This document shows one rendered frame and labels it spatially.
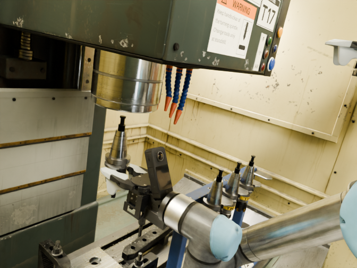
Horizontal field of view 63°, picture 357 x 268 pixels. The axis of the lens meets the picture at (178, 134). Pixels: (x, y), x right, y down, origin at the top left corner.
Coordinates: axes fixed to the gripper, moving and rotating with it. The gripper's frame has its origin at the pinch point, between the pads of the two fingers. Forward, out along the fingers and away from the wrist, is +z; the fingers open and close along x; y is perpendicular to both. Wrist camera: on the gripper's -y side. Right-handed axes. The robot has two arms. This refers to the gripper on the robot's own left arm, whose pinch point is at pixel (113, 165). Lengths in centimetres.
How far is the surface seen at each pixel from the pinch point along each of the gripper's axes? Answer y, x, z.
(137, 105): -18.0, -3.4, -8.1
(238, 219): 32, 61, -15
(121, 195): 72, 82, 75
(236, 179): 4.3, 33.4, -19.7
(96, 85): -20.4, -8.1, 0.1
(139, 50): -29.6, -12.8, -15.6
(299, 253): 50, 90, -38
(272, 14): -43, 22, -22
